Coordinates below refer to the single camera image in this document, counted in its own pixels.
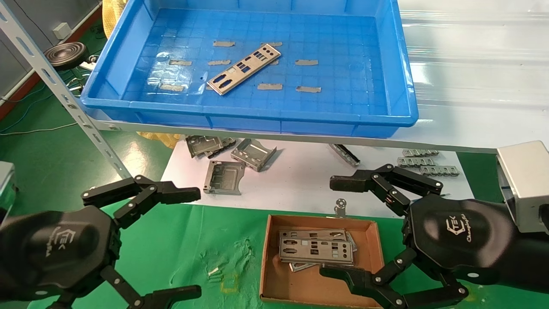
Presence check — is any open grey metal bracket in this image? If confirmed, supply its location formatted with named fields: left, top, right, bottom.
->
left=231, top=138, right=278, bottom=172

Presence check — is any toothed metal comb strip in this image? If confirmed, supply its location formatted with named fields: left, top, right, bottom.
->
left=419, top=166, right=461, bottom=177
left=402, top=149, right=440, bottom=158
left=397, top=157, right=436, bottom=168

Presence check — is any long narrow metal strip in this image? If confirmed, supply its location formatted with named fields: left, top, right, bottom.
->
left=329, top=144, right=361, bottom=168

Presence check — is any brown cardboard box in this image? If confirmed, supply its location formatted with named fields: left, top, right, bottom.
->
left=259, top=215, right=385, bottom=309

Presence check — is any grey perforated shelf post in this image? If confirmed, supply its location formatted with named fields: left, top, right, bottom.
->
left=0, top=0, right=131, bottom=179

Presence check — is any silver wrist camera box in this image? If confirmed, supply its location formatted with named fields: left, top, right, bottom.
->
left=497, top=141, right=549, bottom=234
left=0, top=161, right=17, bottom=217

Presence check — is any folded grey metal bracket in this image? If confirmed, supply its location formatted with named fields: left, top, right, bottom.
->
left=186, top=135, right=223, bottom=158

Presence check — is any black round disc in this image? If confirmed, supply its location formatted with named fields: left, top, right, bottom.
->
left=44, top=42, right=90, bottom=72

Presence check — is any blue plastic tray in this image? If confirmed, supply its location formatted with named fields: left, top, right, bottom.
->
left=81, top=0, right=419, bottom=139

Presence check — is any green table cloth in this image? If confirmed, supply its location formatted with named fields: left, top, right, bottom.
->
left=28, top=198, right=549, bottom=309

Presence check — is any flat grey metal frame plate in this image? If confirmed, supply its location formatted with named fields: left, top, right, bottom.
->
left=204, top=161, right=246, bottom=196

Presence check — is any silver metal IO shield plate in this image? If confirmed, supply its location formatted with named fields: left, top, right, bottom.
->
left=290, top=232, right=358, bottom=272
left=279, top=237, right=355, bottom=265
left=207, top=43, right=282, bottom=96
left=279, top=229, right=348, bottom=241

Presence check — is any yellow tape mark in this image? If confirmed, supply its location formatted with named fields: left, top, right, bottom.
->
left=221, top=275, right=239, bottom=294

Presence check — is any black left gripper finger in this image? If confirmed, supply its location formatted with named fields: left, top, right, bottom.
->
left=81, top=175, right=201, bottom=229
left=45, top=265, right=202, bottom=309

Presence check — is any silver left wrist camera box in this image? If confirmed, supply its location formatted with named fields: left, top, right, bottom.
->
left=0, top=161, right=17, bottom=217

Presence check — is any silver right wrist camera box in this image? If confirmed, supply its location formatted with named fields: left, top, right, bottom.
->
left=497, top=141, right=549, bottom=234

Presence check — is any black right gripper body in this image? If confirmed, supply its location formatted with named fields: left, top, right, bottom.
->
left=402, top=194, right=515, bottom=286

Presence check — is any grey metal shelf rail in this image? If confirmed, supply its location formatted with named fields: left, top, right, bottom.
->
left=88, top=119, right=500, bottom=154

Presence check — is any dark grey metal bracket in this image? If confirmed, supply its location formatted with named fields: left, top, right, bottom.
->
left=205, top=137, right=236, bottom=159

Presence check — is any white floor cable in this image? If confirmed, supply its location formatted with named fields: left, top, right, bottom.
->
left=0, top=123, right=78, bottom=137

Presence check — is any white board sheet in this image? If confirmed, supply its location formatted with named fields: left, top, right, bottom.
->
left=161, top=136, right=474, bottom=219

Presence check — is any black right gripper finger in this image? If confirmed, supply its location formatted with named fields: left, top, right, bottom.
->
left=320, top=247, right=469, bottom=309
left=329, top=164, right=443, bottom=217

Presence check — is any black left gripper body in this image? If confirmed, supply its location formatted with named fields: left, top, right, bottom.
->
left=0, top=205, right=121, bottom=301

